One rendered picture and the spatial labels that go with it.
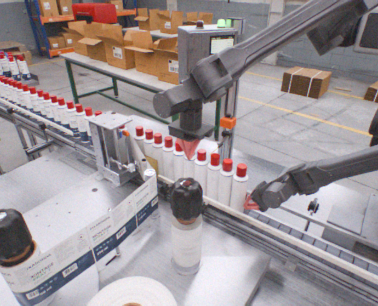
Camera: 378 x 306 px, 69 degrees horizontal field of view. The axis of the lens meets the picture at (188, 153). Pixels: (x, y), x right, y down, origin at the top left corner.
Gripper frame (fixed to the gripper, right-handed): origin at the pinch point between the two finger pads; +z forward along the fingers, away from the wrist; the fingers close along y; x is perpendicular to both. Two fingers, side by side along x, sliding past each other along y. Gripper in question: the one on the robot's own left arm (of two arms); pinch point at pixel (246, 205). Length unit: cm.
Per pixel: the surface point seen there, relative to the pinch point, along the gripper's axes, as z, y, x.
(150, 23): 217, -370, -293
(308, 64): 114, -563, -36
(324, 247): -12.2, -1.5, 24.1
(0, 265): 10, 63, -33
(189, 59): -22, 1, -48
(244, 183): -6.9, 1.7, -7.2
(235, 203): 1.2, 2.4, -3.0
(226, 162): -6.7, 1.5, -16.3
